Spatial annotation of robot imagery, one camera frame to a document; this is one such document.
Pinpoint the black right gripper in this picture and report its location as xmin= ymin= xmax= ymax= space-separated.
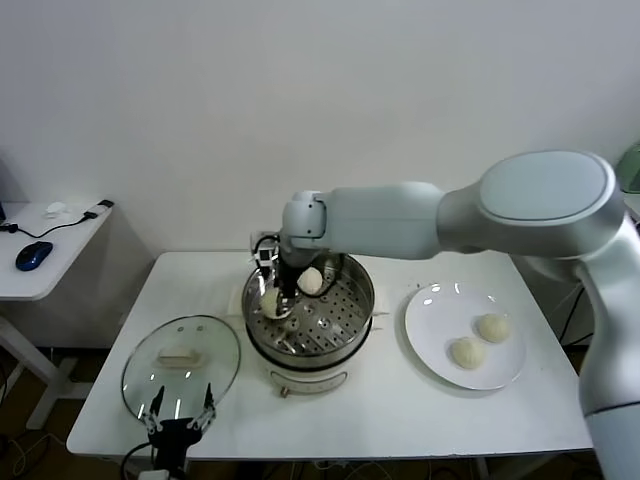
xmin=272 ymin=247 xmax=304 ymax=319

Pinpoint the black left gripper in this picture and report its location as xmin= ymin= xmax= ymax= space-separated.
xmin=139 ymin=382 xmax=217 ymax=472

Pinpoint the white steamed baozi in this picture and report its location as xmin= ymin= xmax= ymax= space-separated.
xmin=477 ymin=313 xmax=512 ymax=345
xmin=297 ymin=267 xmax=325 ymax=295
xmin=450 ymin=336 xmax=488 ymax=372
xmin=258 ymin=288 xmax=284 ymax=320

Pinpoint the round glass pot lid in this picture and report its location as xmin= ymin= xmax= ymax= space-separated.
xmin=120 ymin=314 xmax=243 ymax=421

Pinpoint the stainless steel steamer basket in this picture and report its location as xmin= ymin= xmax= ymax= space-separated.
xmin=227 ymin=249 xmax=391 ymax=364

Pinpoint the cream electric cooker pot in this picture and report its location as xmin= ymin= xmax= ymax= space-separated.
xmin=244 ymin=314 xmax=389 ymax=400

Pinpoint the white side desk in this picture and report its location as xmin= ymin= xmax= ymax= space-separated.
xmin=0 ymin=201 xmax=116 ymax=431

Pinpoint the blue computer mouse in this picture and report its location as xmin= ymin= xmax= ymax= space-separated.
xmin=14 ymin=241 xmax=54 ymax=273

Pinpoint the white oval plate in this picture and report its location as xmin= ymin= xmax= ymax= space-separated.
xmin=403 ymin=282 xmax=528 ymax=391

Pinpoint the pale green appliance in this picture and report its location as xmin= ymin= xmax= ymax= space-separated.
xmin=619 ymin=142 xmax=640 ymax=194

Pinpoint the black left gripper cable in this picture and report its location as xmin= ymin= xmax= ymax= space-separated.
xmin=122 ymin=442 xmax=154 ymax=480

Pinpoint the thin black desk cable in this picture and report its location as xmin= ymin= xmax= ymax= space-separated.
xmin=0 ymin=212 xmax=99 ymax=240

